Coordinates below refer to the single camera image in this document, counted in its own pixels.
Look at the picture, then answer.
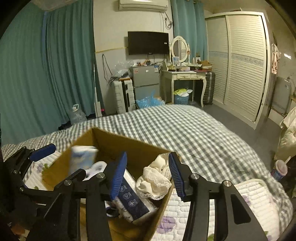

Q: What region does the white dressing table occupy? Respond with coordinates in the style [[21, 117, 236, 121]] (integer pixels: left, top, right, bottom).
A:
[[160, 70, 207, 108]]

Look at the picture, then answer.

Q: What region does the white twisted towel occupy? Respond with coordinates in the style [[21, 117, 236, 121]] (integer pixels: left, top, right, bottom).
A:
[[82, 161, 107, 181]]

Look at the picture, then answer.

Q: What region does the teal curtain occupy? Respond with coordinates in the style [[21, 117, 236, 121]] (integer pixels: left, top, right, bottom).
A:
[[1, 1, 96, 145], [171, 0, 208, 60]]

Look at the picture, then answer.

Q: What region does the purple drink cup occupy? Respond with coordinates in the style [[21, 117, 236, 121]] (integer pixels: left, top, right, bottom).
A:
[[271, 156, 292, 181]]

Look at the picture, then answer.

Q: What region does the grey washing machine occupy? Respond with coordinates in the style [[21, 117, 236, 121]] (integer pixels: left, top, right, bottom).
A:
[[271, 76, 292, 116]]

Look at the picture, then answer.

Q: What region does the black wall television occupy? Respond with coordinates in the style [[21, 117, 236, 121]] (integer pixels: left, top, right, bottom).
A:
[[127, 31, 169, 55]]

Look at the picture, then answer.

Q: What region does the cream lace cloth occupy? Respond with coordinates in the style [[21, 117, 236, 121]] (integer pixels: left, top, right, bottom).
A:
[[135, 153, 171, 200]]

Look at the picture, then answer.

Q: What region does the brown cardboard box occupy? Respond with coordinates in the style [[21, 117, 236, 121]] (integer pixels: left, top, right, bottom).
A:
[[43, 128, 174, 240]]

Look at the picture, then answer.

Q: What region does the teal curtain left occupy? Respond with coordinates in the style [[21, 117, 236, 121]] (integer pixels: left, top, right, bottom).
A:
[[1, 1, 96, 145]]

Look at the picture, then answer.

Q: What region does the white floral quilt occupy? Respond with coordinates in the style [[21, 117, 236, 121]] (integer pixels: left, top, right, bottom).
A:
[[21, 150, 282, 241]]

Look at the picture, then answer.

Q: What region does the dark suitcase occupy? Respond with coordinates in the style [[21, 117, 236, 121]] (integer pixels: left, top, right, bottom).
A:
[[194, 72, 215, 105]]

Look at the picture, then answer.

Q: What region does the blue plastic bag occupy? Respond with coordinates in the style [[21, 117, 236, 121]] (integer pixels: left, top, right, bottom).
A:
[[135, 91, 165, 109]]

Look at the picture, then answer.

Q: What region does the clear water jug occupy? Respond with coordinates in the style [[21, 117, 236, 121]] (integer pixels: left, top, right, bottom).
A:
[[69, 104, 87, 125]]

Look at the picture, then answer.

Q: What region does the grey mini fridge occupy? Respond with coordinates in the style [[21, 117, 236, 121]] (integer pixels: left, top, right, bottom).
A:
[[130, 65, 160, 100]]

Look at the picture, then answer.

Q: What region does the white air conditioner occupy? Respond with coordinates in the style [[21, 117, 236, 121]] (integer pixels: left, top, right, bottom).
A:
[[118, 0, 169, 12]]

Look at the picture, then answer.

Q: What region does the teal curtain right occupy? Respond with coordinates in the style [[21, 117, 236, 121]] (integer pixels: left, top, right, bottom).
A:
[[171, 0, 208, 60]]

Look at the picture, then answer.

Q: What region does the small blue tissue pack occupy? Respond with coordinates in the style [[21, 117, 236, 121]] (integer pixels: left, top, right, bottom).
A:
[[68, 146, 98, 175]]

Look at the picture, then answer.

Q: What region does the white jacket on chair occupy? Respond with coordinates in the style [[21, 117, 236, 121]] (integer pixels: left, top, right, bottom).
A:
[[274, 109, 295, 161]]

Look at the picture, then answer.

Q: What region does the navy white tissue pack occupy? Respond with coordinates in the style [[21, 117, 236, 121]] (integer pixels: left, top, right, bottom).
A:
[[105, 170, 158, 225]]

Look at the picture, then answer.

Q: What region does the white suitcase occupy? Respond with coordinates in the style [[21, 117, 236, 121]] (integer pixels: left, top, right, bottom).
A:
[[111, 78, 136, 114]]

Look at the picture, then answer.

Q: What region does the grey checked bed sheet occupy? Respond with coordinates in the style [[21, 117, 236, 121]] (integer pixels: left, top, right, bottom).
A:
[[2, 105, 293, 229]]

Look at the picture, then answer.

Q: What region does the white louvred wardrobe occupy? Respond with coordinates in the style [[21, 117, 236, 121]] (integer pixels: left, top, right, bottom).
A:
[[205, 11, 271, 129]]

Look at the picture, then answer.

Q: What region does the white oval vanity mirror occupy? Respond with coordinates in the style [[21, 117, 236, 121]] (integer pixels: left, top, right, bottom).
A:
[[170, 36, 190, 64]]

